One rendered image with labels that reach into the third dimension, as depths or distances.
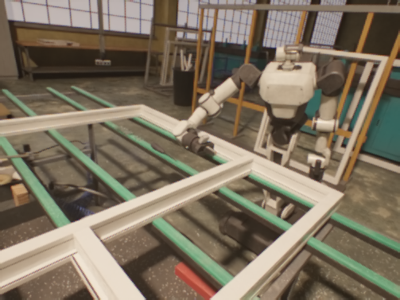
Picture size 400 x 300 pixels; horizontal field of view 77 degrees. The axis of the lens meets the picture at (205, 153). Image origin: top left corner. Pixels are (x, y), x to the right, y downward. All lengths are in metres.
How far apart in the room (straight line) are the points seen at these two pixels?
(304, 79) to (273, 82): 0.15
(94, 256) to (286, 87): 1.12
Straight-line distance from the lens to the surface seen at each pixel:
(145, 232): 1.28
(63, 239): 0.80
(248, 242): 2.02
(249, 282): 0.68
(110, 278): 0.67
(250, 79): 1.46
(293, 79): 1.38
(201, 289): 1.04
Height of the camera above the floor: 1.45
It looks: 24 degrees down
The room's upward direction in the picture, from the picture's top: 7 degrees clockwise
